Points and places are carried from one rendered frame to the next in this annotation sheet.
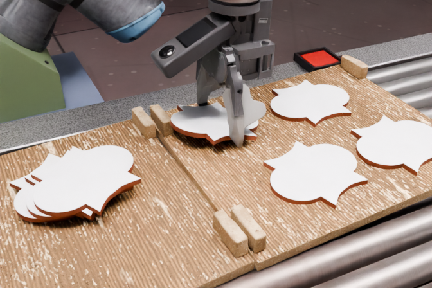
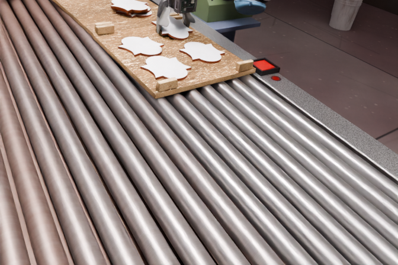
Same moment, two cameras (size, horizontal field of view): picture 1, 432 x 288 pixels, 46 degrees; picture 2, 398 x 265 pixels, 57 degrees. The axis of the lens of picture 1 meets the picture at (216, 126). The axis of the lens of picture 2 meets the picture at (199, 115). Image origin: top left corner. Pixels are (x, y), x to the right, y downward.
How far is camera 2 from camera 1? 1.32 m
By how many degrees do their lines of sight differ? 63
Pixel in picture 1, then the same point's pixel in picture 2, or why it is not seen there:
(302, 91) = (210, 49)
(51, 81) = (206, 6)
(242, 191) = (130, 34)
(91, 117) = not seen: hidden behind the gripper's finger
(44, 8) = not seen: outside the picture
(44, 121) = not seen: hidden behind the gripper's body
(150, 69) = not seen: outside the picture
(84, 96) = (218, 25)
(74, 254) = (101, 11)
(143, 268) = (93, 19)
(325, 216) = (114, 46)
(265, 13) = not seen: outside the picture
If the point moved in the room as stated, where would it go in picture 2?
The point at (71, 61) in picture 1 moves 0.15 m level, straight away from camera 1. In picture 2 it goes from (249, 22) to (277, 20)
